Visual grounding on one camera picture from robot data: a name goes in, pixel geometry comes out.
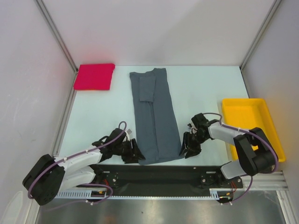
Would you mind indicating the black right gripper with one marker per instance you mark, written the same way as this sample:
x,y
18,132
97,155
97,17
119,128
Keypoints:
x,y
193,142

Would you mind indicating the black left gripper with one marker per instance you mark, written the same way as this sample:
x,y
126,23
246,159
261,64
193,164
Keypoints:
x,y
133,154

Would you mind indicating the grey t-shirt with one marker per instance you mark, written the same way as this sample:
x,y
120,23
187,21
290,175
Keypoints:
x,y
157,132

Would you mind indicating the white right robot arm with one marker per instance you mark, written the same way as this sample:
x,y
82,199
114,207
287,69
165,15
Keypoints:
x,y
255,152

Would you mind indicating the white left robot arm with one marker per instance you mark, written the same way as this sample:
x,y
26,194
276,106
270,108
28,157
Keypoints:
x,y
50,175

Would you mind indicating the folded red t-shirt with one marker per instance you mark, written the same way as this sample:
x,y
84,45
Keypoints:
x,y
94,76

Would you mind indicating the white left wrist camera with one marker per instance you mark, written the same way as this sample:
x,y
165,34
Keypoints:
x,y
129,134

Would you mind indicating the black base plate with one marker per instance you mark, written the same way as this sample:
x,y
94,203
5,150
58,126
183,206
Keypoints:
x,y
163,181

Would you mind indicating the white cable duct right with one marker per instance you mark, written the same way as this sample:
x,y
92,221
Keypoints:
x,y
223,193

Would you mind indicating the white cable duct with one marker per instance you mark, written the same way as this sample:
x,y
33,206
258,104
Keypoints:
x,y
83,194
223,193

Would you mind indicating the white cable duct left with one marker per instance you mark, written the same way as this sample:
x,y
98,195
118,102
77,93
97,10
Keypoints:
x,y
83,194

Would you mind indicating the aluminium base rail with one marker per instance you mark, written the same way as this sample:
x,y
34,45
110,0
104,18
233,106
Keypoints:
x,y
259,181

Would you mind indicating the aluminium frame post right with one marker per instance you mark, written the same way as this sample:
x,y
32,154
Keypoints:
x,y
266,22

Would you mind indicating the aluminium frame post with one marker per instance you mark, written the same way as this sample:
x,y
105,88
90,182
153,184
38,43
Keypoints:
x,y
266,22
56,34

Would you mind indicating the aluminium frame post left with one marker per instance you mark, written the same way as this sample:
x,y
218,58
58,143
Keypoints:
x,y
56,34

